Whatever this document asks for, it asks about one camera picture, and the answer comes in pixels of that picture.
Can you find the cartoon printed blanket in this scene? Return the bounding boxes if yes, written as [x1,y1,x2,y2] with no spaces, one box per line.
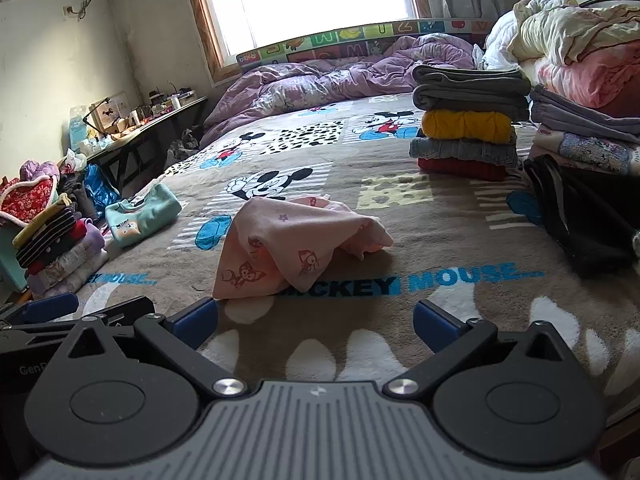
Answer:
[75,94,640,401]

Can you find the teal printed garment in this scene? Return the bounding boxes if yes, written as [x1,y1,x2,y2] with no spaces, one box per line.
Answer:
[104,183,183,249]

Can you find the purple cloth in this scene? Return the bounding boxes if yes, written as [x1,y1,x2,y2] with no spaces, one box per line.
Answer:
[20,160,61,182]

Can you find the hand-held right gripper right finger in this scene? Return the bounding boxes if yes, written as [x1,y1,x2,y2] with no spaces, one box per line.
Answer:
[382,299,577,399]

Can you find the wooden framed window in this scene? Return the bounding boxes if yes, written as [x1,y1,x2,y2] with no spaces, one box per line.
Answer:
[180,0,436,86]

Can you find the purple quilt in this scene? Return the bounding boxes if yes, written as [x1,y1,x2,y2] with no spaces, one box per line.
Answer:
[201,33,483,150]

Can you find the red quilted cloth basket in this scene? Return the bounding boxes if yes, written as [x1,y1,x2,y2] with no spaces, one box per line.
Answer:
[0,174,61,227]

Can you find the black garment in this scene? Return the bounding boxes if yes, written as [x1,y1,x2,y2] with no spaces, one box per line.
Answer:
[523,154,640,280]

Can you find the stack of folded clothes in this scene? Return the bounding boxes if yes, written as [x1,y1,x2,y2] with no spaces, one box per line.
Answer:
[12,195,110,297]

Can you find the red folded garment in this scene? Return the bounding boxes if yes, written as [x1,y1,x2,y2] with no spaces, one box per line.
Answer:
[417,158,509,183]

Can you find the dark grey folded garment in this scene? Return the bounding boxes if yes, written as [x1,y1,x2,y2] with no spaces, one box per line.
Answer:
[412,63,532,87]

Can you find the dark clothes heap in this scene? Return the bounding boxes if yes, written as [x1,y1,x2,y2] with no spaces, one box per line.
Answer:
[166,129,204,167]

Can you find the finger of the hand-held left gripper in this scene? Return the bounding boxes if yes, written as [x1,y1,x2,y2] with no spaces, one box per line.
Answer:
[80,296,157,327]
[19,292,81,325]

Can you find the teal box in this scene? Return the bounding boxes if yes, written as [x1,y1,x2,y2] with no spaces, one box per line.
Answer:
[0,230,29,293]

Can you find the framed board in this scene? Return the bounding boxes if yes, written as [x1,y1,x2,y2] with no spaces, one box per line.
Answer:
[90,91,132,134]

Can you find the light blue pack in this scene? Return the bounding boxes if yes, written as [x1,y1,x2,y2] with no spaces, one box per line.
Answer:
[68,106,93,147]

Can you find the yellow folded sweater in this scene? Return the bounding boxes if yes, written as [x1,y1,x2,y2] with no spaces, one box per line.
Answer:
[422,109,518,144]

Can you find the cream quilt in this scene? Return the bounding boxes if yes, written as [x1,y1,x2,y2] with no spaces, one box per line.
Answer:
[507,0,640,66]

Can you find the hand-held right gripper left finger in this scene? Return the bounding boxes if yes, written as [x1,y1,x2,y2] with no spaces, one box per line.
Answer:
[62,297,251,400]

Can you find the pink quilt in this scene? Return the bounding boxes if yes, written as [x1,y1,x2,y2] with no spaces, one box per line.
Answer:
[533,43,640,109]

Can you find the white quilt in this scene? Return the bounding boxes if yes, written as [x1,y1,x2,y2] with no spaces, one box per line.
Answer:
[483,9,529,72]

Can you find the dark desk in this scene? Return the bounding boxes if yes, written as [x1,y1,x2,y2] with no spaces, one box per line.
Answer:
[87,95,210,196]

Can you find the blue plastic bag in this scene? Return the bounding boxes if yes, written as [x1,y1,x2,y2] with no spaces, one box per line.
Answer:
[84,163,122,211]

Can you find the pink printed garment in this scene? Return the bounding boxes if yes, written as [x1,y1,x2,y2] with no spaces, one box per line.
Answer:
[212,196,395,301]

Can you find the floral printed folded garment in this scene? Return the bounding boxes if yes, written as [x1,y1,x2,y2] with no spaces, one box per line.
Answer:
[529,128,640,177]

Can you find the colourful alphabet foam mat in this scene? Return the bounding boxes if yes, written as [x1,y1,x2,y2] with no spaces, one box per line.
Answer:
[235,18,496,67]

